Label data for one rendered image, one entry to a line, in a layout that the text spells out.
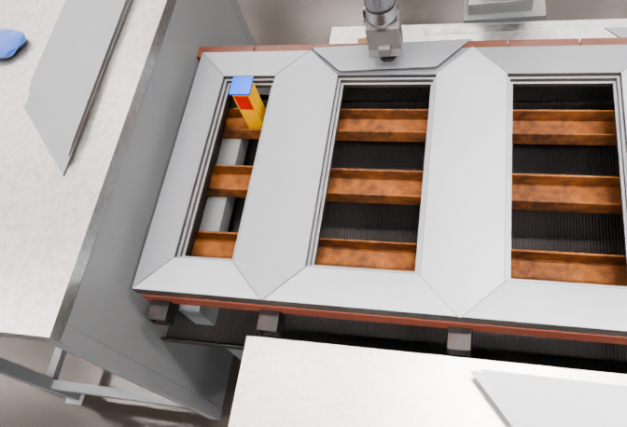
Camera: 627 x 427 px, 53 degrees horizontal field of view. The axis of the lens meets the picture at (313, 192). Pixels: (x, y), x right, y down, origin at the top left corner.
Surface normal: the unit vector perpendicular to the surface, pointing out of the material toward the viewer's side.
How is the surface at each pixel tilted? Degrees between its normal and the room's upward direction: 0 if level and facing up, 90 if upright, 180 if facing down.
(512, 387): 0
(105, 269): 90
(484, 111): 0
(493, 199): 0
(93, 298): 90
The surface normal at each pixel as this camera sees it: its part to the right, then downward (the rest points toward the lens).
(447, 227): -0.21, -0.47
